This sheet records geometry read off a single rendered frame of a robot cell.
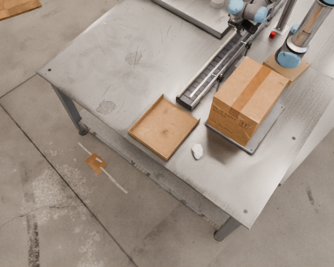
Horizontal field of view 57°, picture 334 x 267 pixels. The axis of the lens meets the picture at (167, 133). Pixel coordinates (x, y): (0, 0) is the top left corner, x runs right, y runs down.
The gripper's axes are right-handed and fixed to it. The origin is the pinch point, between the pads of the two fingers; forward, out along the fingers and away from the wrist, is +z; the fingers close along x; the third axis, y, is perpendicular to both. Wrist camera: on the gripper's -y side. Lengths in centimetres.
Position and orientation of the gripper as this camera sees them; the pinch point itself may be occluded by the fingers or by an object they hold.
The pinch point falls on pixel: (243, 30)
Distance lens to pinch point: 200.1
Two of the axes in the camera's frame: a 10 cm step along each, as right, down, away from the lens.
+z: 3.0, 0.4, 9.5
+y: -7.9, -5.5, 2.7
